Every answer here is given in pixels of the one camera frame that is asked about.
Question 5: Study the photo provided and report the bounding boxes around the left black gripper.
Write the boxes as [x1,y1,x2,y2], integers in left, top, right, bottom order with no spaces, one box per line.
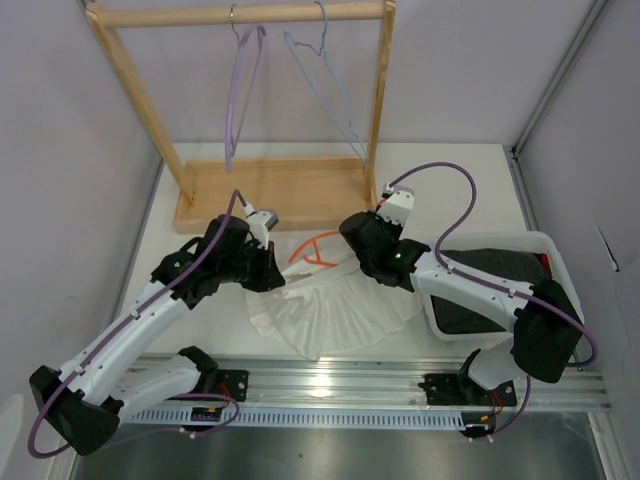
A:
[219,238,284,293]

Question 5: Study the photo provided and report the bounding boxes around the white pleated skirt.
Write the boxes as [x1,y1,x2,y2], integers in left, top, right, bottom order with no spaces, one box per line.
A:
[245,233,423,360]

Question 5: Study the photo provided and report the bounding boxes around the orange plastic hanger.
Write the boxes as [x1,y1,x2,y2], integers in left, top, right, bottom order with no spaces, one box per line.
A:
[288,230,349,273]

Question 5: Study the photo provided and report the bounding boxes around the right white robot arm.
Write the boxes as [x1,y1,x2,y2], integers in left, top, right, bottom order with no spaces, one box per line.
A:
[339,211,586,404]

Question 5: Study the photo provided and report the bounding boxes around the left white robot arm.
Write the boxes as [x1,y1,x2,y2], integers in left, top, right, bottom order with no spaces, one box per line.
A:
[29,210,285,456]

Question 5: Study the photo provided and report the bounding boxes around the purple plastic hanger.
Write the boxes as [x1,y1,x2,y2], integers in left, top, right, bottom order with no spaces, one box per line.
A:
[224,4,266,173]

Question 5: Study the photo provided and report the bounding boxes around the black dotted garment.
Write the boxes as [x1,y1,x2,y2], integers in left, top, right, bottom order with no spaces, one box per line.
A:
[432,248,548,339]

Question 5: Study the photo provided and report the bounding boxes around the white plastic basket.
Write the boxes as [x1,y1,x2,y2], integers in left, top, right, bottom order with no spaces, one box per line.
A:
[424,231,584,343]

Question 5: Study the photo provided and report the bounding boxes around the red garment in basket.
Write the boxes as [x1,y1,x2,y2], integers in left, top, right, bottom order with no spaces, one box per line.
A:
[536,254,553,279]

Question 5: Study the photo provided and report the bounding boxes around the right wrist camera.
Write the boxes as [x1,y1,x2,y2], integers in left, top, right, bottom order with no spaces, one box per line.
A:
[375,183,415,227]

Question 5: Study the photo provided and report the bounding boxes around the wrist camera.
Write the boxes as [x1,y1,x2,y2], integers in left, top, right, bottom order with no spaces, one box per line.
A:
[243,204,279,249]
[375,183,415,227]

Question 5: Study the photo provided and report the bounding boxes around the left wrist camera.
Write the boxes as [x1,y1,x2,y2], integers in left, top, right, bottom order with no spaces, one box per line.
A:
[243,204,279,249]

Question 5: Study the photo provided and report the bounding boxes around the aluminium mounting rail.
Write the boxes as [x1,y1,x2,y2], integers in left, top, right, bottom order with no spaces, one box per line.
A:
[216,356,612,413]

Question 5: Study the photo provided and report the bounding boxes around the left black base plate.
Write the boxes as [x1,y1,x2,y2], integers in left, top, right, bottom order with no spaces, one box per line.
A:
[214,369,250,402]

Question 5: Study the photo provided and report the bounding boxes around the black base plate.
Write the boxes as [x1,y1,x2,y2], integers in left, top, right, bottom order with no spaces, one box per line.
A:
[418,373,518,407]
[214,369,250,402]

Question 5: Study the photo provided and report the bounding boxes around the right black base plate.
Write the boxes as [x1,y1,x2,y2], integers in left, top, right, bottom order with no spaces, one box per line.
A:
[418,373,518,407]

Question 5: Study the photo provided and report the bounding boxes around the perforated cable duct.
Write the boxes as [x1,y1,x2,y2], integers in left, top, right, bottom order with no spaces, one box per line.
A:
[127,405,465,431]

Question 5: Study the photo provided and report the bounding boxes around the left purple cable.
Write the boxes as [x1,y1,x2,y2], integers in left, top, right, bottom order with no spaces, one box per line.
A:
[28,188,242,459]

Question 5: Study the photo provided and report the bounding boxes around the light blue wire hanger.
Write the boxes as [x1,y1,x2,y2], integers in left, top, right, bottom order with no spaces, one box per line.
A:
[283,1,369,165]

